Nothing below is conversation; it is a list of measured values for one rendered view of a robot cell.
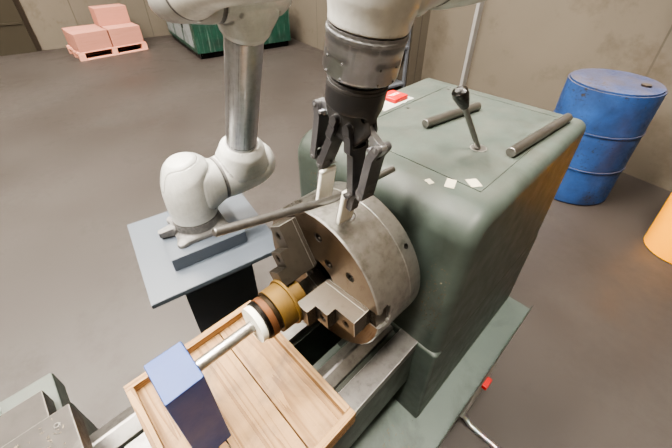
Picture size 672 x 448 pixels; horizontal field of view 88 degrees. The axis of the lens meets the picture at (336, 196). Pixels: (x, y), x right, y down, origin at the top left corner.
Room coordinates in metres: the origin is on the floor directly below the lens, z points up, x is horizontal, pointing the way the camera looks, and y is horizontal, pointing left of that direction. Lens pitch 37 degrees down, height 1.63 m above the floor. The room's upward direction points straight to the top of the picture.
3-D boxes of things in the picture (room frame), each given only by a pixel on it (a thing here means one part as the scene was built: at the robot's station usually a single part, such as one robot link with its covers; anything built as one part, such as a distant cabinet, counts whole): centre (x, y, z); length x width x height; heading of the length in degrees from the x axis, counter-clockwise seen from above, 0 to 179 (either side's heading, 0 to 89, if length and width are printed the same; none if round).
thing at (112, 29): (6.47, 3.99, 0.33); 1.19 x 0.90 x 0.67; 124
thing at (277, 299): (0.40, 0.11, 1.08); 0.09 x 0.09 x 0.09; 44
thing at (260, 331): (0.32, 0.18, 1.08); 0.13 x 0.07 x 0.07; 134
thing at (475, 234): (0.80, -0.27, 1.06); 0.59 x 0.48 x 0.39; 134
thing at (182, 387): (0.26, 0.24, 1.00); 0.08 x 0.06 x 0.23; 44
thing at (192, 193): (0.95, 0.48, 0.97); 0.18 x 0.16 x 0.22; 132
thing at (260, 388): (0.31, 0.19, 0.89); 0.36 x 0.30 x 0.04; 44
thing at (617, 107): (2.34, -1.88, 0.43); 0.58 x 0.58 x 0.86
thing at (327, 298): (0.38, -0.01, 1.09); 0.12 x 0.11 x 0.05; 44
